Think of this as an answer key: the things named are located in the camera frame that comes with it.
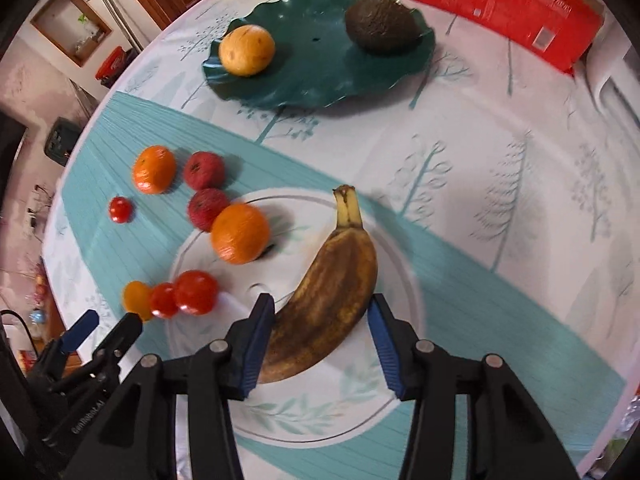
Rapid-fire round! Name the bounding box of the yellow cherry tomato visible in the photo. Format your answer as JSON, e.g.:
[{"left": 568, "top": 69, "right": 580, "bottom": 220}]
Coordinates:
[{"left": 123, "top": 280, "right": 153, "bottom": 322}]

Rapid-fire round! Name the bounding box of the red cherry tomato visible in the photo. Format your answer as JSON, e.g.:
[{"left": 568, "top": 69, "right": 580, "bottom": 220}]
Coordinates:
[
  {"left": 149, "top": 282, "right": 180, "bottom": 319},
  {"left": 109, "top": 197, "right": 134, "bottom": 224},
  {"left": 173, "top": 270, "right": 219, "bottom": 316}
]

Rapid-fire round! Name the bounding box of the red cardboard box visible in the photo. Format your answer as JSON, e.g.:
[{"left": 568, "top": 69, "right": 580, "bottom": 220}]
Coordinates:
[{"left": 399, "top": 0, "right": 605, "bottom": 73}]

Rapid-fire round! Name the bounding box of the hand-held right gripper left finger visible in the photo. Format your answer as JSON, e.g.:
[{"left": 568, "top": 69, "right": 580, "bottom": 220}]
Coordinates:
[{"left": 65, "top": 294, "right": 276, "bottom": 480}]

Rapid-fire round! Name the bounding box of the round yellow fruit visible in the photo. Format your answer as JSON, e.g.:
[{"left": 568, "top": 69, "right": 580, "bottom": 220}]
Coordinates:
[{"left": 219, "top": 25, "right": 276, "bottom": 77}]

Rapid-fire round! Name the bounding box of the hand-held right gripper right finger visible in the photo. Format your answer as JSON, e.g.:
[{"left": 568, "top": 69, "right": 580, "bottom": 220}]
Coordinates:
[{"left": 367, "top": 294, "right": 581, "bottom": 480}]

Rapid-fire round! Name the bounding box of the basket with red lid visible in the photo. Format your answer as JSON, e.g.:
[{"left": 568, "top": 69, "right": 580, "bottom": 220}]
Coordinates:
[{"left": 95, "top": 46, "right": 133, "bottom": 88}]

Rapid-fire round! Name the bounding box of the large orange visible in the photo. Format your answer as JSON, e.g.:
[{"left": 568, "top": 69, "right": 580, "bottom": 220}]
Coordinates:
[{"left": 210, "top": 203, "right": 271, "bottom": 265}]

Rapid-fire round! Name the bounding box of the small tangerine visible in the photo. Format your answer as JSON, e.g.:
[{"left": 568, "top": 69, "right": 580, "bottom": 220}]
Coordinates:
[{"left": 132, "top": 145, "right": 177, "bottom": 195}]

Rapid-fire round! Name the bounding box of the wooden framed wall niche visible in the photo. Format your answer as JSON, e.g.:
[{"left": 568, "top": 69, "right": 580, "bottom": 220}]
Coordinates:
[{"left": 30, "top": 0, "right": 113, "bottom": 67}]

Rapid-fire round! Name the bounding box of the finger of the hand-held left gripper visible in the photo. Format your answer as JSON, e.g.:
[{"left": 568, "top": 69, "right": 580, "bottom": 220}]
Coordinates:
[
  {"left": 52, "top": 309, "right": 100, "bottom": 357},
  {"left": 91, "top": 312, "right": 146, "bottom": 363}
]

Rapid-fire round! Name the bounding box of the dark avocado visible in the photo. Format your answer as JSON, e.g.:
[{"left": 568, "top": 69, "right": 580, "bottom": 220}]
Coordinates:
[{"left": 345, "top": 0, "right": 420, "bottom": 53}]

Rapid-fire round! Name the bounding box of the white floral plate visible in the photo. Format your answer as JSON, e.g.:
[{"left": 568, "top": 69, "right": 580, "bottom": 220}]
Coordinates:
[{"left": 165, "top": 187, "right": 421, "bottom": 448}]

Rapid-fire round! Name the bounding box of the red bumpy lychee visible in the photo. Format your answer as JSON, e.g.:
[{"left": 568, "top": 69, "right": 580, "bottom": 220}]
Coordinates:
[
  {"left": 182, "top": 151, "right": 227, "bottom": 191},
  {"left": 188, "top": 188, "right": 231, "bottom": 233}
]

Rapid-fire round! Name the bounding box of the dark green wavy plate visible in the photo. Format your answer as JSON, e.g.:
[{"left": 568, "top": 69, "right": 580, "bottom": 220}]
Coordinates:
[{"left": 201, "top": 0, "right": 436, "bottom": 110}]

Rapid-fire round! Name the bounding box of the overripe brown banana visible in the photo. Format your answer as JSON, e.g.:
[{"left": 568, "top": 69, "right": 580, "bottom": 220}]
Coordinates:
[{"left": 257, "top": 185, "right": 379, "bottom": 385}]

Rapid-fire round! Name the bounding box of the dark green appliance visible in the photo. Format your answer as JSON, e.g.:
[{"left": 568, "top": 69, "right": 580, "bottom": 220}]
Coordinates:
[{"left": 44, "top": 116, "right": 83, "bottom": 166}]

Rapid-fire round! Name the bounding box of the black cable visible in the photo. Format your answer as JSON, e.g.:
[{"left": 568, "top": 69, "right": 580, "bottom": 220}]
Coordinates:
[{"left": 0, "top": 310, "right": 36, "bottom": 356}]

